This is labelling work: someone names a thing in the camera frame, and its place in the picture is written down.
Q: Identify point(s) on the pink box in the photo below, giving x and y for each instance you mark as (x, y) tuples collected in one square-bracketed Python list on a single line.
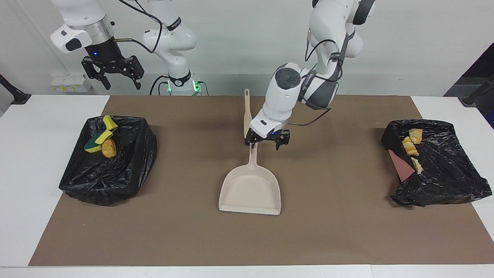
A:
[(401, 170)]

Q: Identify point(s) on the beige plastic dustpan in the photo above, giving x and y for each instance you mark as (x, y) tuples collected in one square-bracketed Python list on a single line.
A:
[(251, 189)]

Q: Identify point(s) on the brown cork lump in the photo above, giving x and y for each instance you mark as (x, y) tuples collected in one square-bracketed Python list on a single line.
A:
[(109, 148)]

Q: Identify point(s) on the beige hand brush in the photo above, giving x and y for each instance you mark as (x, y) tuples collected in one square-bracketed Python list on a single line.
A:
[(247, 114)]

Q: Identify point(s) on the black bag lined bin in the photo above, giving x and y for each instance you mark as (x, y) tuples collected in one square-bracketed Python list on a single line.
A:
[(115, 173)]

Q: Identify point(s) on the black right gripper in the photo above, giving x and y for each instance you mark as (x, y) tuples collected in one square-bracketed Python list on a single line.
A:
[(106, 58)]

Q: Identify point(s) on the pale beige foam chunk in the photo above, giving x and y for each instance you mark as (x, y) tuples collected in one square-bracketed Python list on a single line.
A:
[(416, 135), (417, 165)]

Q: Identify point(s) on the orange striped foam chunk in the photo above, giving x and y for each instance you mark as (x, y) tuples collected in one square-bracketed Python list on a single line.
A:
[(408, 146)]

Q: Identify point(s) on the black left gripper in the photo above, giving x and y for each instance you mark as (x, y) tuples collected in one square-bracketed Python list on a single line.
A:
[(268, 136)]

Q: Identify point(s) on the brown table mat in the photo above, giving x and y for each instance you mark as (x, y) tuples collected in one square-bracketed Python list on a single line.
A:
[(347, 231)]

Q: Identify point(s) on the yellow sponge piece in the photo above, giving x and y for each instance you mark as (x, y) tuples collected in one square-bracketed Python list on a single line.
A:
[(104, 136), (109, 121), (92, 146)]

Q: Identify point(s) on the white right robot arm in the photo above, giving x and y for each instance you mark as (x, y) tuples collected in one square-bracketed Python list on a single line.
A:
[(170, 42)]

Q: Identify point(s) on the white power strip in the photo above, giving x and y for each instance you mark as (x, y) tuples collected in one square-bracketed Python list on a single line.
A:
[(71, 83)]

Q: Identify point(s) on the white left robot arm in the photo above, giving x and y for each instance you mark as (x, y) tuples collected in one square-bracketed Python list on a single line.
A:
[(285, 96)]

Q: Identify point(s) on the black bag with pink box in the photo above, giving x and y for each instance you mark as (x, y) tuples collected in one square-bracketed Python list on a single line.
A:
[(444, 173)]

